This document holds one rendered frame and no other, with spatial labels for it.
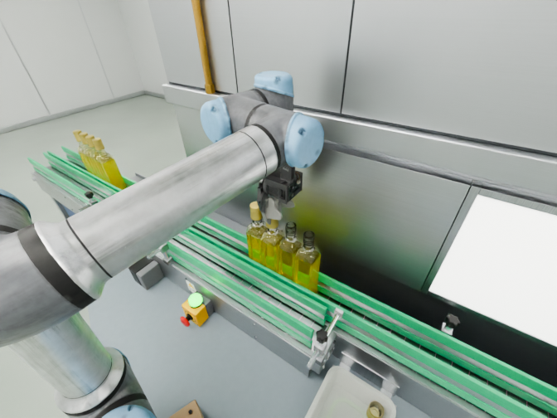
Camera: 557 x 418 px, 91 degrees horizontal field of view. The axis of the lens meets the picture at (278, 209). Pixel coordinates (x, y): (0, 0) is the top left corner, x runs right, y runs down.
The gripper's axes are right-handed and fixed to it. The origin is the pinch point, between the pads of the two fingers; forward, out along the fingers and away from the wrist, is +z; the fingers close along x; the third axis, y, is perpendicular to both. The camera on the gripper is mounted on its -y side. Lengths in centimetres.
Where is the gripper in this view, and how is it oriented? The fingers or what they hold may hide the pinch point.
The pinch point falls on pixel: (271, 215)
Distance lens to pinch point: 74.4
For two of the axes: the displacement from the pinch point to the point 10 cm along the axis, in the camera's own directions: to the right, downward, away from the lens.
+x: 5.7, -5.1, 6.4
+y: 8.2, 3.3, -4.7
